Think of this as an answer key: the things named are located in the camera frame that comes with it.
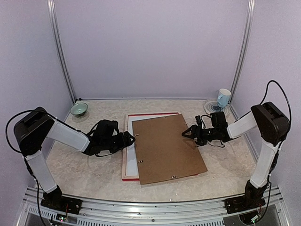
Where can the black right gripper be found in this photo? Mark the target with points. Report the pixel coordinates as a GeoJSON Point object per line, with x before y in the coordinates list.
{"type": "Point", "coordinates": [194, 129]}

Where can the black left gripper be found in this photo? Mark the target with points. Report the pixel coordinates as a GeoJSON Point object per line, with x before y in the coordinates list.
{"type": "Point", "coordinates": [121, 136]}

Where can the cat and books photo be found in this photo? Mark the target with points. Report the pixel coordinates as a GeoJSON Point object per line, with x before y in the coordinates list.
{"type": "Point", "coordinates": [129, 162]}

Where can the brown frame backing board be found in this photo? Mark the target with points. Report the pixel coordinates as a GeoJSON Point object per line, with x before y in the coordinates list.
{"type": "Point", "coordinates": [167, 150]}

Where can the red wooden picture frame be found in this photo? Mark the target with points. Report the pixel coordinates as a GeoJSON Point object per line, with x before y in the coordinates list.
{"type": "Point", "coordinates": [127, 164]}

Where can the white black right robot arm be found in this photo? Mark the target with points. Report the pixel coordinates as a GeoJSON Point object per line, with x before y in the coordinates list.
{"type": "Point", "coordinates": [273, 126]}

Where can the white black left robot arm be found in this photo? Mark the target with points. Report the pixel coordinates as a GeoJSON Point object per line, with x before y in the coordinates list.
{"type": "Point", "coordinates": [27, 131]}

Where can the round swirl pattern plate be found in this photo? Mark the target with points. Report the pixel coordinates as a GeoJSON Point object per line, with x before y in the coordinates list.
{"type": "Point", "coordinates": [211, 106]}

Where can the light blue ceramic mug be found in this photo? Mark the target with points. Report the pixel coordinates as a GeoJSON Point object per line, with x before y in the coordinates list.
{"type": "Point", "coordinates": [223, 98]}

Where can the green ceramic bowl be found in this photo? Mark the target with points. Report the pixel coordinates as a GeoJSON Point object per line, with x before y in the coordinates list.
{"type": "Point", "coordinates": [79, 109]}

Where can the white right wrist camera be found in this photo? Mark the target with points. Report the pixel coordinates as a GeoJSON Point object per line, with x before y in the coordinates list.
{"type": "Point", "coordinates": [199, 121]}

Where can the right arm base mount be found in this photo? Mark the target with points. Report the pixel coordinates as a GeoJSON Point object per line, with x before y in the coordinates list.
{"type": "Point", "coordinates": [252, 198]}

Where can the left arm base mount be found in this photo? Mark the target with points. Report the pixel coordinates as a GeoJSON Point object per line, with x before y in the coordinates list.
{"type": "Point", "coordinates": [61, 203]}

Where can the aluminium enclosure frame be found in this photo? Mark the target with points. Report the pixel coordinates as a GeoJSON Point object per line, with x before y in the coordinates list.
{"type": "Point", "coordinates": [149, 56]}

